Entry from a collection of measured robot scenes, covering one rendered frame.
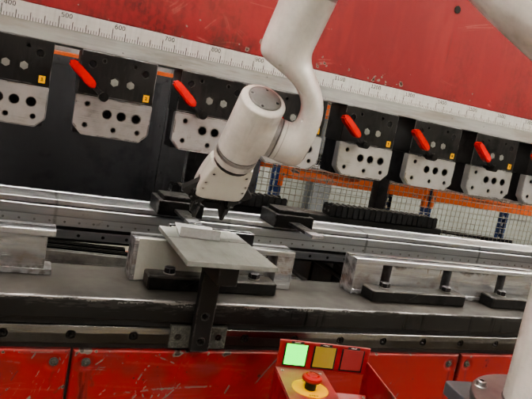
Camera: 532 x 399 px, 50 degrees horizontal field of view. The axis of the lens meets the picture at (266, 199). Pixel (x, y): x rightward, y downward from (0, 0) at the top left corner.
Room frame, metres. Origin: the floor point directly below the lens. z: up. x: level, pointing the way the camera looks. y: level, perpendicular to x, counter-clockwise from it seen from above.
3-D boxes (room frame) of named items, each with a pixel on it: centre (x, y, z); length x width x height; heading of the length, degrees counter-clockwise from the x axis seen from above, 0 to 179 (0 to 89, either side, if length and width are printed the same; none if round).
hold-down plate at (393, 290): (1.47, -0.43, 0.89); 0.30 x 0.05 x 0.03; 113
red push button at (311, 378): (1.05, -0.15, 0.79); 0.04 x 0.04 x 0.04
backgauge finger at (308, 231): (1.55, -0.10, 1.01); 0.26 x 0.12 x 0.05; 23
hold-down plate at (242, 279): (1.25, 0.09, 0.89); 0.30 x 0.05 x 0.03; 113
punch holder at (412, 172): (1.51, -0.38, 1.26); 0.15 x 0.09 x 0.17; 113
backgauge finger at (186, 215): (1.42, 0.20, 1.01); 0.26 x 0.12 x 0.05; 23
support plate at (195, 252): (1.15, 0.09, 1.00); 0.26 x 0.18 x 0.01; 23
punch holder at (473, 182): (1.59, -0.57, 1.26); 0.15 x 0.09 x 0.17; 113
